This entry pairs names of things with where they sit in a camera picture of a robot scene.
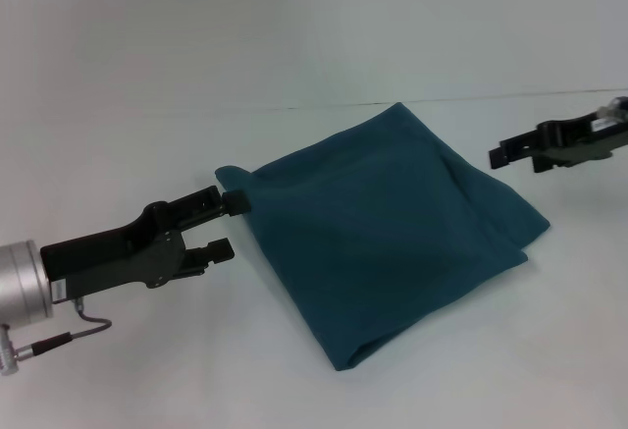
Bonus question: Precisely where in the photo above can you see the left arm cable with connector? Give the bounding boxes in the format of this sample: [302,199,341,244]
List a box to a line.
[0,299,113,379]

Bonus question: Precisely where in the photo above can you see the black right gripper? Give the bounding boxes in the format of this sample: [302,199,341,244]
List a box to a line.
[488,109,628,174]

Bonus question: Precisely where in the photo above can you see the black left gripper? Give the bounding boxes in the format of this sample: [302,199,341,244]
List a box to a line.
[39,186,252,303]

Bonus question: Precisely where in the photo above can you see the blue cotton t-shirt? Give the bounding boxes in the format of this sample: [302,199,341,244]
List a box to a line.
[214,101,551,372]

